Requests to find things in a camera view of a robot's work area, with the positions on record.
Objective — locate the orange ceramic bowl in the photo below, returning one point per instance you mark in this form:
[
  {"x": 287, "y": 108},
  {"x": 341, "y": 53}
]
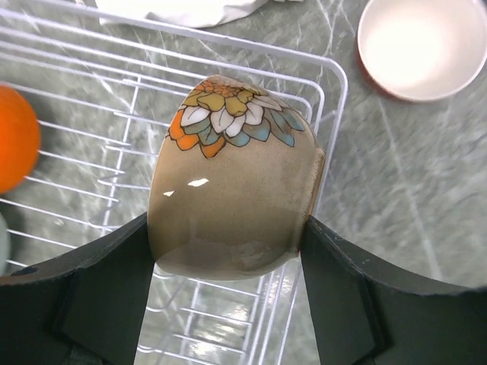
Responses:
[{"x": 20, "y": 138}]

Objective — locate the white folded cloth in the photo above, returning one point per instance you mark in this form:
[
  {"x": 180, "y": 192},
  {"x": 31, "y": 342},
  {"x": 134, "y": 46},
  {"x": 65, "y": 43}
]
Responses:
[{"x": 185, "y": 13}]

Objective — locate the red ceramic bowl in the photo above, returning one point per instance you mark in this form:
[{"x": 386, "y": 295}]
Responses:
[{"x": 422, "y": 51}]

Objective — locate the tan floral bowl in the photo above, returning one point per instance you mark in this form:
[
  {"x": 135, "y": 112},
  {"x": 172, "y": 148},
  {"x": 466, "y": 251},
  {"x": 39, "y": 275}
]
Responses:
[{"x": 236, "y": 179}]

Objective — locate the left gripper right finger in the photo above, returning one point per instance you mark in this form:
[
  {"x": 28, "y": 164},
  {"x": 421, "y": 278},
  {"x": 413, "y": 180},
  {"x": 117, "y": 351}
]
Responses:
[{"x": 366, "y": 310}]

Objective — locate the white wire dish rack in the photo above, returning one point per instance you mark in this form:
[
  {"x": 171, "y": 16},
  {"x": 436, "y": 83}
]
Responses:
[{"x": 103, "y": 95}]

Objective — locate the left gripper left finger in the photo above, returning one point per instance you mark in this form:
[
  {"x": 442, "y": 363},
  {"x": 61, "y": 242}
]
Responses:
[{"x": 84, "y": 306}]

